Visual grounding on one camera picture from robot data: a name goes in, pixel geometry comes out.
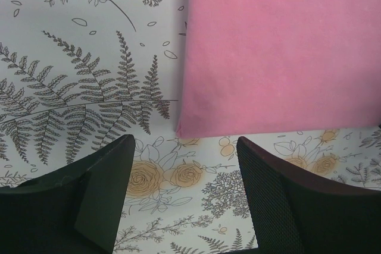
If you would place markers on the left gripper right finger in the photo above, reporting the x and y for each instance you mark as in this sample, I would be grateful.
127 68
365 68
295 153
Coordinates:
296 211

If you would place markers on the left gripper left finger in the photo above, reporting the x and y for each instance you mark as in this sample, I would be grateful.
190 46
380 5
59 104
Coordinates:
74 209

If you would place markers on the pink t shirt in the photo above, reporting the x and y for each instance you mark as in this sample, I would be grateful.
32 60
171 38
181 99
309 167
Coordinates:
271 66

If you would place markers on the floral patterned table mat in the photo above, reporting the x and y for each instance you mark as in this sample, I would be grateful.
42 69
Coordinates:
78 74

